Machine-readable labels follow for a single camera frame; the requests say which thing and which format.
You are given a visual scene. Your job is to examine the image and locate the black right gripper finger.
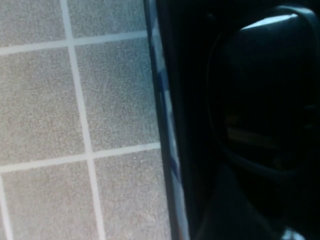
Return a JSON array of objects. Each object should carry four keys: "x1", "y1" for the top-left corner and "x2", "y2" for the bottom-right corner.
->
[{"x1": 196, "y1": 164, "x2": 286, "y2": 240}]

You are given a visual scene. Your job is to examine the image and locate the grey white-grid tablecloth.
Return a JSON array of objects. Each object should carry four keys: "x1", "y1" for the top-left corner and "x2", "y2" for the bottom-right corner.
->
[{"x1": 0, "y1": 0, "x2": 176, "y2": 240}]

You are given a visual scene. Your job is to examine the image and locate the blue white patterned glasses case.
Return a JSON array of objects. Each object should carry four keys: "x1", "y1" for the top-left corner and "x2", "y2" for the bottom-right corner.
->
[{"x1": 143, "y1": 0, "x2": 320, "y2": 240}]

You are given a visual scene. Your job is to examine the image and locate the black sunglasses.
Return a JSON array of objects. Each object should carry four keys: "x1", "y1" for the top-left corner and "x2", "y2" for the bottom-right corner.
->
[{"x1": 206, "y1": 6, "x2": 320, "y2": 177}]

